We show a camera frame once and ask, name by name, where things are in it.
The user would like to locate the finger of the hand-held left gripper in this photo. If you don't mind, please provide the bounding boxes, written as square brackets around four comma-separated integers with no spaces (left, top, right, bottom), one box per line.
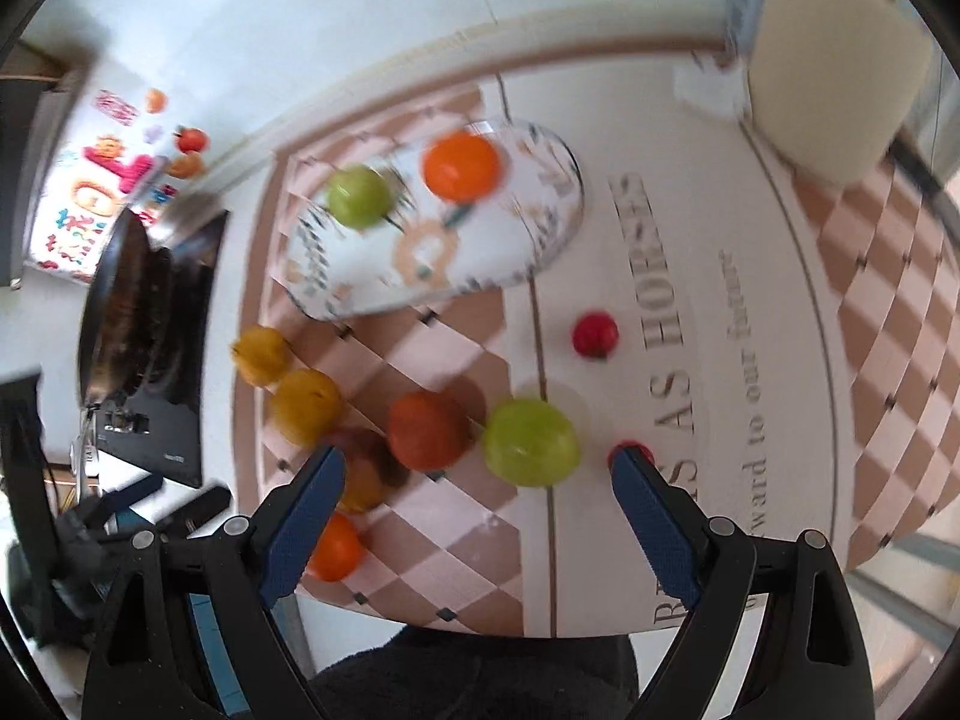
[159,486,232,533]
[75,474,164,537]

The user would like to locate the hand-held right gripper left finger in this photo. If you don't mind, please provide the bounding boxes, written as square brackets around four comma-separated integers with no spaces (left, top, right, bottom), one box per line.
[82,444,347,720]

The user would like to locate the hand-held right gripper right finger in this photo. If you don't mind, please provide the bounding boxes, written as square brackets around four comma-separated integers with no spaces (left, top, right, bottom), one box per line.
[609,444,875,720]

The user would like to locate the orange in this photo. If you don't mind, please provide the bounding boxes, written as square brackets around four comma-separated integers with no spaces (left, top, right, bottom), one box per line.
[422,133,501,203]
[306,511,367,584]

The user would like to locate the small red fruit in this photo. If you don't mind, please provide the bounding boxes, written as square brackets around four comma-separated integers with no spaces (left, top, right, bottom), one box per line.
[607,440,655,470]
[572,311,620,359]

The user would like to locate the dark brown round fruit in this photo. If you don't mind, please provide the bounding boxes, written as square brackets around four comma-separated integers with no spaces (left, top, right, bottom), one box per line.
[322,427,410,515]

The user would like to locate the yellow pear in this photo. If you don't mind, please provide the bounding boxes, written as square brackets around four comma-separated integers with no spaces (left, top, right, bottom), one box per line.
[271,369,344,445]

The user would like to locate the green apple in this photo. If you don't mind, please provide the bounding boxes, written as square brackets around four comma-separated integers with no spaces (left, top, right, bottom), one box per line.
[326,165,395,231]
[484,397,581,487]

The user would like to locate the red-brown round fruit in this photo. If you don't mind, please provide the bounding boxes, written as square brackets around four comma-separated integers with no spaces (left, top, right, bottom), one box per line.
[388,392,472,472]

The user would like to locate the yellow lemon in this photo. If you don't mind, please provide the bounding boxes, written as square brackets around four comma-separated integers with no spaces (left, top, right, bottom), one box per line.
[231,326,293,387]

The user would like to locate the white patterned plate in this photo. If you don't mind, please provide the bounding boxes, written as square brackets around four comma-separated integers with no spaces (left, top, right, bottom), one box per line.
[281,118,586,320]

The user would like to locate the black glass stove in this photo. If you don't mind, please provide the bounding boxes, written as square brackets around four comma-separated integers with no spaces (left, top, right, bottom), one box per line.
[82,210,230,488]

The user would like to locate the black wok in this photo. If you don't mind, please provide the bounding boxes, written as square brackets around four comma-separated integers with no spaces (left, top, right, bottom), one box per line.
[77,206,177,406]

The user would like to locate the person's dark trouser leg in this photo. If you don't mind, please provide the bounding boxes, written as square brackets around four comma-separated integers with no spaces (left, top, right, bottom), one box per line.
[307,626,638,720]

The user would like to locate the brown checkered mat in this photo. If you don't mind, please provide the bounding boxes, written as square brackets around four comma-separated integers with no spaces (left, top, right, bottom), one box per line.
[232,52,960,638]

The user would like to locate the white cloth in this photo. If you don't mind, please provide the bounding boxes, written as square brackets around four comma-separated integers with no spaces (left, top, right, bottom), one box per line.
[671,52,751,121]

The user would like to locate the cream utensil holder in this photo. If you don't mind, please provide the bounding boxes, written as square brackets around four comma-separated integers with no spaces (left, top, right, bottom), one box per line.
[746,0,931,192]

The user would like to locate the colourful wall sticker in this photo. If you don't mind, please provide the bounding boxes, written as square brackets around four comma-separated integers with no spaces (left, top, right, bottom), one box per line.
[26,86,211,286]

